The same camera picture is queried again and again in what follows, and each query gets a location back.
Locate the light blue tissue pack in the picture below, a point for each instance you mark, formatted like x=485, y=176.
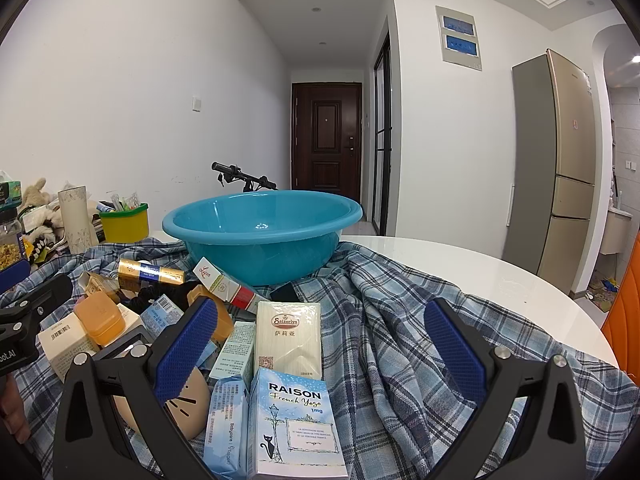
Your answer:
x=225, y=425

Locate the grey wall panel blue windows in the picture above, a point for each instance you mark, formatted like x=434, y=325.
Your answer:
x=457, y=40

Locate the cream box with barcode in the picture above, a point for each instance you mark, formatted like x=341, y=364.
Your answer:
x=62, y=347

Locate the black square frame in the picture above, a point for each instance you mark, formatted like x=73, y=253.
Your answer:
x=130, y=335

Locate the clear jar of nuts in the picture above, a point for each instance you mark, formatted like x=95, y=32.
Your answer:
x=11, y=240

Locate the black scrunchie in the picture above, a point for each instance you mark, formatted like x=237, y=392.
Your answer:
x=150, y=297

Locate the orange chair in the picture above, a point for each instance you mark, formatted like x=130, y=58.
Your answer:
x=625, y=320

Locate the blue plaid cloth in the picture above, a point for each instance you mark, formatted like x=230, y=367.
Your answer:
x=390, y=340

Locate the pale teal carton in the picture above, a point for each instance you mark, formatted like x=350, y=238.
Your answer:
x=235, y=350

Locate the gold refrigerator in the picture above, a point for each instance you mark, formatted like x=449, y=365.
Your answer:
x=550, y=170

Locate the yellow plastic container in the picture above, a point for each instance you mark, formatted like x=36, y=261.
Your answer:
x=125, y=225

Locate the yellow black plush toy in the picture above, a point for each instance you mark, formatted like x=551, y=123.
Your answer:
x=36, y=249

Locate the white washbasin cabinet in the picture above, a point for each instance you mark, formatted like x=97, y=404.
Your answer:
x=615, y=235

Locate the green tissue box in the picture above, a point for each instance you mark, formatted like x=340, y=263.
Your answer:
x=9, y=192

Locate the bundle of small sachets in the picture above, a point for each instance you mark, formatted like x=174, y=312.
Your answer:
x=122, y=202

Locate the blue plastic basin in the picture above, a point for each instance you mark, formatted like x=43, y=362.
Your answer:
x=260, y=255

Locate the cream tissue pack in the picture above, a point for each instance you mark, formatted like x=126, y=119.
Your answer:
x=289, y=340

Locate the white light switch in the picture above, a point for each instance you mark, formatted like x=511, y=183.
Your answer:
x=197, y=103

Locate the open gold box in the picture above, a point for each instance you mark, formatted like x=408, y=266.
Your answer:
x=97, y=285

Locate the long white red box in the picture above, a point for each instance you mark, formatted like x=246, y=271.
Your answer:
x=225, y=285

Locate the small black box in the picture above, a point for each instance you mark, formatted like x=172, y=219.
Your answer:
x=285, y=292

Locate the black framed glass door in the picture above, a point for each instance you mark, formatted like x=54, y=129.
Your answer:
x=381, y=135

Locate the dark brown door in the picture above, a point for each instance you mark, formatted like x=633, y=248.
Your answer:
x=325, y=145

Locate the orange soap case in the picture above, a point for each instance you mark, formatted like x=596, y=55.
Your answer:
x=100, y=317

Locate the gold cigarette box blue band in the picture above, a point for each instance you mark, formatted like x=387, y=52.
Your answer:
x=150, y=272

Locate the light blue wipes packet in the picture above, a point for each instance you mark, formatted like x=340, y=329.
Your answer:
x=162, y=315

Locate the light blue cigarette box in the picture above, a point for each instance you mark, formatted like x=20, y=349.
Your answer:
x=295, y=425

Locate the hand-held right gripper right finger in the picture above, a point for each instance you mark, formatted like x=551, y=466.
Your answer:
x=455, y=350

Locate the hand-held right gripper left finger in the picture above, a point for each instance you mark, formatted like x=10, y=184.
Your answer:
x=185, y=350

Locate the beige plush toy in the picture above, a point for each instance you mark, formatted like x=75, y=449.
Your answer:
x=37, y=200

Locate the person's left hand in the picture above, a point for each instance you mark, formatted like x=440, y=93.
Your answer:
x=12, y=410

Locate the round beige slotted disc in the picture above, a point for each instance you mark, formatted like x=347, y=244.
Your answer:
x=192, y=405

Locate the cream patterned tumbler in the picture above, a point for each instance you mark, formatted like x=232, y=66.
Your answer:
x=77, y=220

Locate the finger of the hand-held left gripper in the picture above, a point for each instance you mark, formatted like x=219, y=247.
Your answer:
x=40, y=292
x=14, y=275

